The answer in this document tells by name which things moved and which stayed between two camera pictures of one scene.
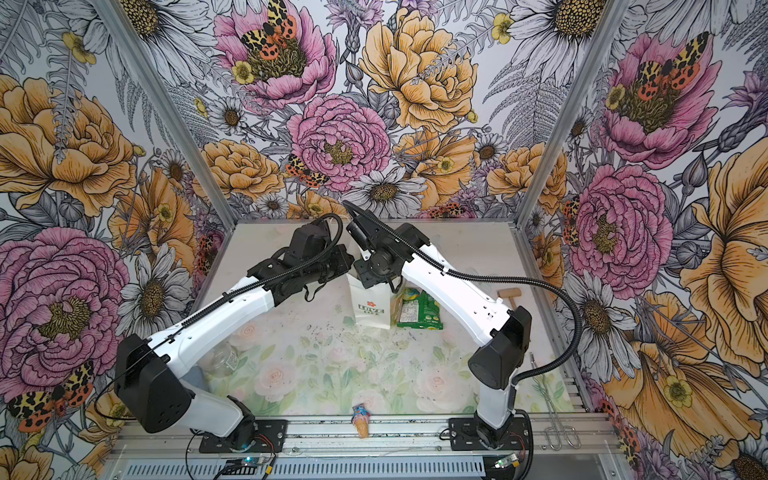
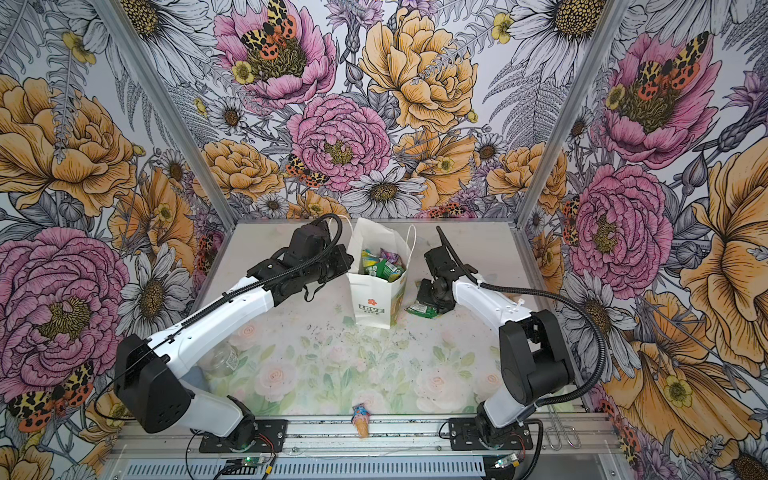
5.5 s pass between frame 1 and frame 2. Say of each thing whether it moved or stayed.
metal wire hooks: stayed
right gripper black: moved
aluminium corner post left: stayed
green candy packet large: moved
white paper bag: stayed
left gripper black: stayed
